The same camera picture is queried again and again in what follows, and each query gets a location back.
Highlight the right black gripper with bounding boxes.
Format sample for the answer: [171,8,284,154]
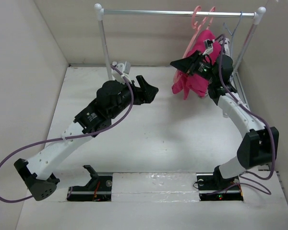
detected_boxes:
[170,49,217,83]

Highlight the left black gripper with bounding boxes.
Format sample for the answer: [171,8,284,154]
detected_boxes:
[109,76,157,120]

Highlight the pink trousers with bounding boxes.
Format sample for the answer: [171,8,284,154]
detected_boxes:
[171,29,216,100]

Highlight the pink plastic hanger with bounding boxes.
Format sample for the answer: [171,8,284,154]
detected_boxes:
[173,6,216,83]

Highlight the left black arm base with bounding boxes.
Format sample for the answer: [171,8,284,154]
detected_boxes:
[66,165,113,202]

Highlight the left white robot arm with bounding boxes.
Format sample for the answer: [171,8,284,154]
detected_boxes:
[14,75,158,201]

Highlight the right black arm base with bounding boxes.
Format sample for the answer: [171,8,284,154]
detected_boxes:
[193,173,243,201]

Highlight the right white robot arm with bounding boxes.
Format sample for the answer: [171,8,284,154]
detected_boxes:
[170,51,279,189]

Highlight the black white printed garment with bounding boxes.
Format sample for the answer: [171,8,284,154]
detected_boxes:
[223,38,232,57]

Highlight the white metal clothes rack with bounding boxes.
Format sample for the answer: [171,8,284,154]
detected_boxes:
[94,3,266,117]

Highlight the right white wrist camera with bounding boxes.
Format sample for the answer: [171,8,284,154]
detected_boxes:
[202,39,215,56]

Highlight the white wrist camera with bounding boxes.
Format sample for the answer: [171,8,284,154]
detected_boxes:
[202,39,215,56]
[111,61,131,84]

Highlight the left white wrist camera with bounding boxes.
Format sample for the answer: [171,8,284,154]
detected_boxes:
[111,61,131,84]

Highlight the blue wire hanger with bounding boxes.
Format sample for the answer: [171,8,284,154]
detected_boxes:
[223,11,243,58]

